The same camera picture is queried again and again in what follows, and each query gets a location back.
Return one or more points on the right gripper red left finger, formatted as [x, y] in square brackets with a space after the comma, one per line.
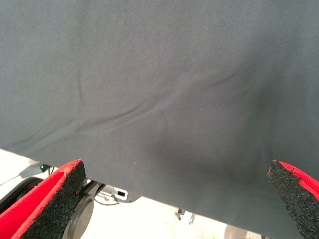
[37, 211]

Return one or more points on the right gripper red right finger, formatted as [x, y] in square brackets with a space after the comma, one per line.
[299, 199]

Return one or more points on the grey box with green light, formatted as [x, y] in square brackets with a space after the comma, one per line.
[32, 171]

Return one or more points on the white connector block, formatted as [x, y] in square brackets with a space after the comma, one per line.
[118, 193]

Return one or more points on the dark grey table cloth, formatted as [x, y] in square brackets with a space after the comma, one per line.
[159, 74]

